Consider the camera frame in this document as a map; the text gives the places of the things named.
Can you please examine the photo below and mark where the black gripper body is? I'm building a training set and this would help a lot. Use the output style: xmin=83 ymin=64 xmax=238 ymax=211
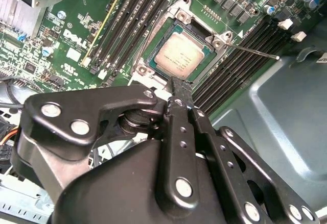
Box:
xmin=50 ymin=138 xmax=240 ymax=224

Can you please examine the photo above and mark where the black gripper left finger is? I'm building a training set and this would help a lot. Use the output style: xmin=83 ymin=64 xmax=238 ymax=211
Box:
xmin=10 ymin=77 xmax=204 ymax=221

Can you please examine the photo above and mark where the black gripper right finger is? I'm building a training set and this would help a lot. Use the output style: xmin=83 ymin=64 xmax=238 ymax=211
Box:
xmin=180 ymin=78 xmax=320 ymax=224

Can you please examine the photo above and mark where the metal socket cover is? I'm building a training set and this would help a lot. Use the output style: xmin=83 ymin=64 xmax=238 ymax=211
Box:
xmin=127 ymin=77 xmax=174 ymax=93

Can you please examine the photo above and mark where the silver CPU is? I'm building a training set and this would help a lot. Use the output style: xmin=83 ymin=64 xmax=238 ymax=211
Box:
xmin=147 ymin=26 xmax=218 ymax=81

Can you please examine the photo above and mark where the thin metal locking lever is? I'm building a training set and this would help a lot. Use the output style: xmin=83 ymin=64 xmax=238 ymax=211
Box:
xmin=134 ymin=7 xmax=169 ymax=69
xmin=226 ymin=42 xmax=281 ymax=60

